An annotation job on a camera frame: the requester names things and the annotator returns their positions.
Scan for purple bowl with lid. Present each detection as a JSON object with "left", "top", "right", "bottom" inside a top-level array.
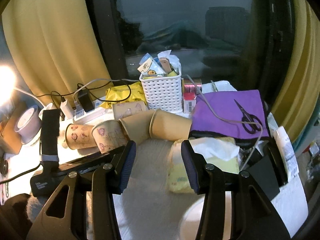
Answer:
[{"left": 14, "top": 105, "right": 41, "bottom": 144}]

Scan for yellow curtain left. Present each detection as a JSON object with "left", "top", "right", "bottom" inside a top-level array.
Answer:
[{"left": 2, "top": 0, "right": 110, "bottom": 102}]

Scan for black scissors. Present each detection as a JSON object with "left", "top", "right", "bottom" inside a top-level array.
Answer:
[{"left": 234, "top": 99, "right": 263, "bottom": 134}]

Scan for yellow tissue pack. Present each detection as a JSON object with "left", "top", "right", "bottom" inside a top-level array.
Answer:
[{"left": 167, "top": 136, "right": 241, "bottom": 194}]

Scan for brown flower paper cup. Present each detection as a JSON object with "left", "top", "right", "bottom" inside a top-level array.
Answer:
[{"left": 91, "top": 120, "right": 127, "bottom": 154}]

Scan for pink small box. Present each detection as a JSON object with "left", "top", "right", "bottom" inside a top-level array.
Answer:
[{"left": 183, "top": 92, "right": 196, "bottom": 113}]

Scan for cardboard box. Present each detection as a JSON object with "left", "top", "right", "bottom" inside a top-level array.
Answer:
[{"left": 1, "top": 101, "right": 27, "bottom": 154}]

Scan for plain brown paper cup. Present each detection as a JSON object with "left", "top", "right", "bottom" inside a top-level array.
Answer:
[
  {"left": 149, "top": 109, "right": 191, "bottom": 141},
  {"left": 119, "top": 110, "right": 155, "bottom": 145}
]

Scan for white power strip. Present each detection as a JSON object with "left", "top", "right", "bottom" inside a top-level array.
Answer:
[{"left": 73, "top": 96, "right": 107, "bottom": 125}]

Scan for printed brown paper cup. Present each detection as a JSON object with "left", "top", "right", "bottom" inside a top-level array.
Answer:
[{"left": 112, "top": 100, "right": 147, "bottom": 120}]

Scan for yellow curtain right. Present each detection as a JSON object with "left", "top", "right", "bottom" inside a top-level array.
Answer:
[{"left": 272, "top": 0, "right": 319, "bottom": 142}]

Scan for white desk lamp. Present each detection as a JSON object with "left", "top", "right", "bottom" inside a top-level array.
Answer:
[{"left": 1, "top": 65, "right": 54, "bottom": 112}]

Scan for white tube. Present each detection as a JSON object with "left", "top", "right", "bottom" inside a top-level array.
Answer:
[{"left": 273, "top": 126, "right": 299, "bottom": 182}]

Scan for yellow snack bag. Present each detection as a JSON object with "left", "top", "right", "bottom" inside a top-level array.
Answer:
[{"left": 101, "top": 81, "right": 146, "bottom": 108}]

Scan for purple cloth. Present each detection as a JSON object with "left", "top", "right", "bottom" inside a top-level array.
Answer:
[{"left": 190, "top": 90, "right": 271, "bottom": 140}]

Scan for white usb charger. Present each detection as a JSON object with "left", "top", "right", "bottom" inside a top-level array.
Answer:
[{"left": 60, "top": 99, "right": 74, "bottom": 120}]

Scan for yellow curtain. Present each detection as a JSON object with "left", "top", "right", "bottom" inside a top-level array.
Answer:
[
  {"left": 272, "top": 0, "right": 319, "bottom": 142},
  {"left": 2, "top": 0, "right": 110, "bottom": 102}
]

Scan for brown cartoon paper cup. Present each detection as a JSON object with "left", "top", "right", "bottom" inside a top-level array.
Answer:
[{"left": 65, "top": 124, "right": 96, "bottom": 150}]

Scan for black box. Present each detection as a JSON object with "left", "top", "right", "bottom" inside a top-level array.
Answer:
[{"left": 246, "top": 139, "right": 288, "bottom": 200}]

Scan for white perforated basket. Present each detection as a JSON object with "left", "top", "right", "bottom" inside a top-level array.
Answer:
[{"left": 139, "top": 74, "right": 182, "bottom": 113}]

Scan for white bear mug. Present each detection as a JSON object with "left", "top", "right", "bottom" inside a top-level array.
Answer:
[{"left": 178, "top": 197, "right": 204, "bottom": 240}]

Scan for black power adapter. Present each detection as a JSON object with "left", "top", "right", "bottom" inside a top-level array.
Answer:
[{"left": 77, "top": 88, "right": 94, "bottom": 113}]

